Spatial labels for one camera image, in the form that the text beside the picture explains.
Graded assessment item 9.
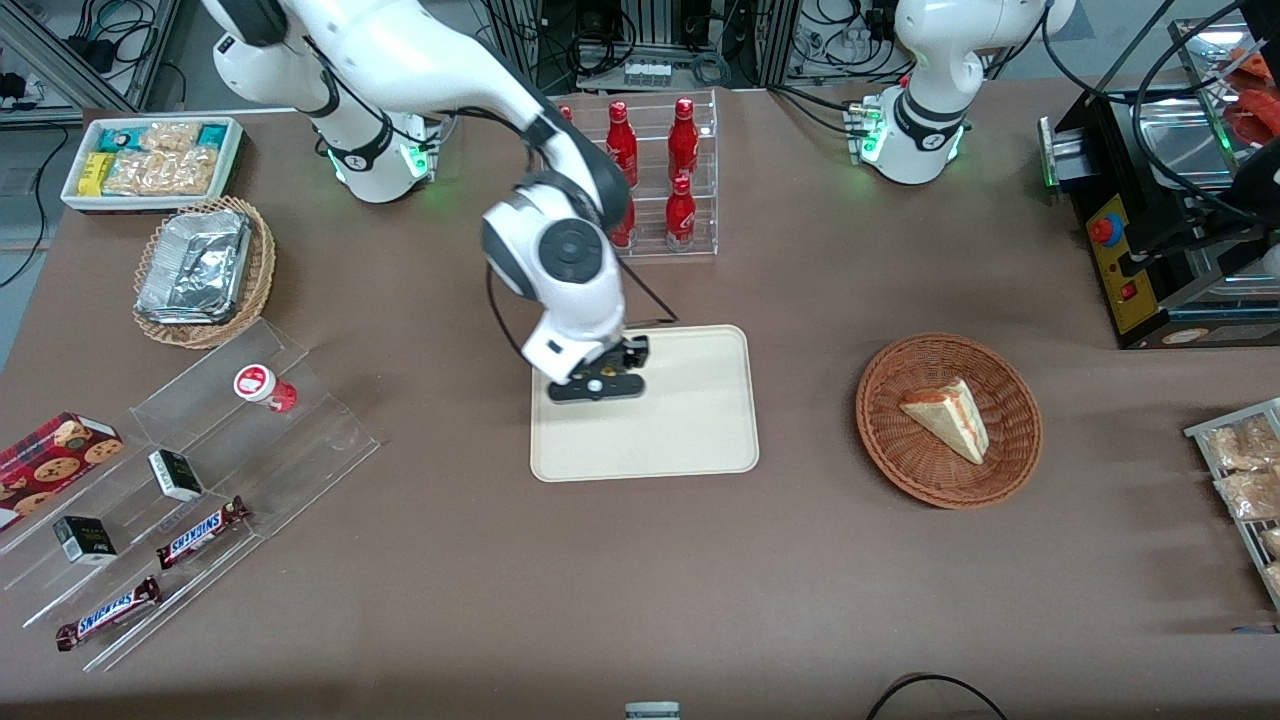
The cream plastic tray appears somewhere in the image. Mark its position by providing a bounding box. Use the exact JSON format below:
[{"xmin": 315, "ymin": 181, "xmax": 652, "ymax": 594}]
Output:
[{"xmin": 530, "ymin": 324, "xmax": 760, "ymax": 483}]

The red gum bottle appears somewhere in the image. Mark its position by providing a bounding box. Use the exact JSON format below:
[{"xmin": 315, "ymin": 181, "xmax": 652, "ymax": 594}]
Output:
[{"xmin": 234, "ymin": 364, "xmax": 298, "ymax": 414}]

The black machine with yellow panel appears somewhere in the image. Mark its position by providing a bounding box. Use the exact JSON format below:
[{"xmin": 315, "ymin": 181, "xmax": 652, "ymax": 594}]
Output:
[{"xmin": 1038, "ymin": 15, "xmax": 1280, "ymax": 351}]

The clear acrylic bottle rack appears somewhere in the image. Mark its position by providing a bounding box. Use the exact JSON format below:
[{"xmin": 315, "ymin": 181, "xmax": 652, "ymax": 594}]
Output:
[{"xmin": 545, "ymin": 88, "xmax": 719, "ymax": 263}]

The wrapped triangle sandwich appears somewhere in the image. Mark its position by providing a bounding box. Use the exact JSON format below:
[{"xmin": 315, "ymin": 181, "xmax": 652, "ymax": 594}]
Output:
[{"xmin": 899, "ymin": 377, "xmax": 991, "ymax": 466}]

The clear acrylic stepped stand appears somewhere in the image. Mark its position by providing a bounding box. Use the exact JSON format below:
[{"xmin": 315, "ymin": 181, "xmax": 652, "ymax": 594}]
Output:
[{"xmin": 0, "ymin": 318, "xmax": 383, "ymax": 673}]

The brown round wicker basket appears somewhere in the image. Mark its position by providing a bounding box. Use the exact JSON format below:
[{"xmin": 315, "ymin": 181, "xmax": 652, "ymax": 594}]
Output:
[{"xmin": 855, "ymin": 333, "xmax": 1044, "ymax": 510}]

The light wicker basket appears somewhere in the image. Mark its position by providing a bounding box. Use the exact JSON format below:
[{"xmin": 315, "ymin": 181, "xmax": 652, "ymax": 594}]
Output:
[{"xmin": 133, "ymin": 196, "xmax": 277, "ymax": 349}]

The stack of foil trays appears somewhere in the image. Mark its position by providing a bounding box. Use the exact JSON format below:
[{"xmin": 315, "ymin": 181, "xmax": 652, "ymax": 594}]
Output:
[{"xmin": 136, "ymin": 208, "xmax": 253, "ymax": 326}]

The white plastic bin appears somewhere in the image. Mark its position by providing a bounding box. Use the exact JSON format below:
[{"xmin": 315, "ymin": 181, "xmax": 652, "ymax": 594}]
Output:
[{"xmin": 60, "ymin": 116, "xmax": 244, "ymax": 213}]

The Snickers bar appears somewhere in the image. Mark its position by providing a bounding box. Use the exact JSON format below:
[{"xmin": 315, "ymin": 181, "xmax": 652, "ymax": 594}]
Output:
[
  {"xmin": 156, "ymin": 497, "xmax": 251, "ymax": 571},
  {"xmin": 55, "ymin": 576, "xmax": 163, "ymax": 652}
]

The small black box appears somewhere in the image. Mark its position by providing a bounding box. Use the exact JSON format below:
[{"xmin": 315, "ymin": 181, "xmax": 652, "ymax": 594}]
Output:
[
  {"xmin": 53, "ymin": 516, "xmax": 118, "ymax": 564},
  {"xmin": 148, "ymin": 449, "xmax": 204, "ymax": 502}
]

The large clear snack bag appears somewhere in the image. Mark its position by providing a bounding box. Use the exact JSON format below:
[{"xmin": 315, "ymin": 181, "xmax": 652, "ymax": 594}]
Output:
[{"xmin": 103, "ymin": 145, "xmax": 221, "ymax": 197}]

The small clear snack bag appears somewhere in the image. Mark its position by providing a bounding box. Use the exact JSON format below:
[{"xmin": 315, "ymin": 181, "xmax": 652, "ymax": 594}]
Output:
[{"xmin": 140, "ymin": 122, "xmax": 201, "ymax": 153}]

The red plaid cookie box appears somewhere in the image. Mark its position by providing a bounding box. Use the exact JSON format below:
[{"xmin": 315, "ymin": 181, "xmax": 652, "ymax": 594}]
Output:
[{"xmin": 0, "ymin": 412, "xmax": 124, "ymax": 531}]

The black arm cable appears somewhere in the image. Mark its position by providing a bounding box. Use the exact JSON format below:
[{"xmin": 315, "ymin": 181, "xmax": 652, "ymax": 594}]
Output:
[{"xmin": 486, "ymin": 255, "xmax": 681, "ymax": 369}]

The grey wire rack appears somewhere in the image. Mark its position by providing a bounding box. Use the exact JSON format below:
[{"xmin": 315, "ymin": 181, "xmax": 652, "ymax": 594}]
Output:
[{"xmin": 1185, "ymin": 398, "xmax": 1280, "ymax": 611}]

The black looped cable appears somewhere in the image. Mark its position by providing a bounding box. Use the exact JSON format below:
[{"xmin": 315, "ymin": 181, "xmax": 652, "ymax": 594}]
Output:
[{"xmin": 865, "ymin": 674, "xmax": 1011, "ymax": 720}]

